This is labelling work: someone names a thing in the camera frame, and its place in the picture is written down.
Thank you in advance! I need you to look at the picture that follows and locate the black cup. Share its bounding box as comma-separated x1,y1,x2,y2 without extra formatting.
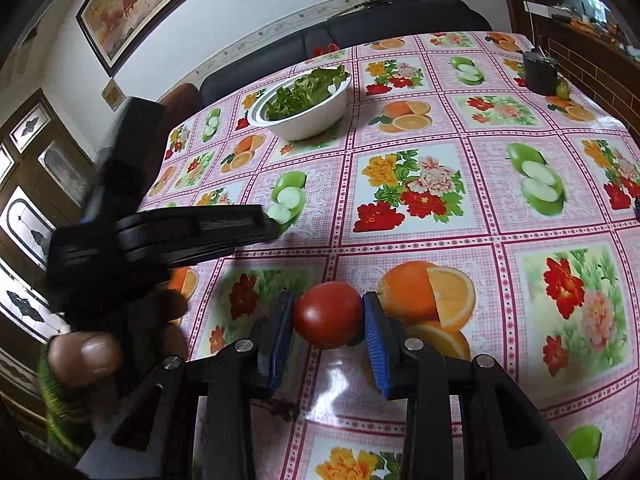
523,50,558,96

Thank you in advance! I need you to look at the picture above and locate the small green fruit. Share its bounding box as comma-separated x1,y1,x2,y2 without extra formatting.
556,82,570,101

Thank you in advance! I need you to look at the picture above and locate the wooden sideboard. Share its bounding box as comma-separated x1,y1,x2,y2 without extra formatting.
506,0,639,138

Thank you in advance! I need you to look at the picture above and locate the red tomato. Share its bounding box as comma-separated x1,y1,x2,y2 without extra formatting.
293,281,363,350

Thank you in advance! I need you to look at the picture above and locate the white salad bowl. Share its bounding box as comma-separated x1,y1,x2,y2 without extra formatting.
247,65,352,142

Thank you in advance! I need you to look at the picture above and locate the fruit pattern tablecloth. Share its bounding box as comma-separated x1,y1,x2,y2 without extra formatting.
143,32,639,478

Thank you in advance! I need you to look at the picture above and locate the brown armchair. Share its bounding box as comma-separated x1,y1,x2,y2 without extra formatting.
150,82,204,160

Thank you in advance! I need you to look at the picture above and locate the black leather sofa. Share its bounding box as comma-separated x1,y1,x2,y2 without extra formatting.
200,0,491,105

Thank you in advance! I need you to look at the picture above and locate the person's left hand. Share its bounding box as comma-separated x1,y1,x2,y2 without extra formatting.
47,289,189,388

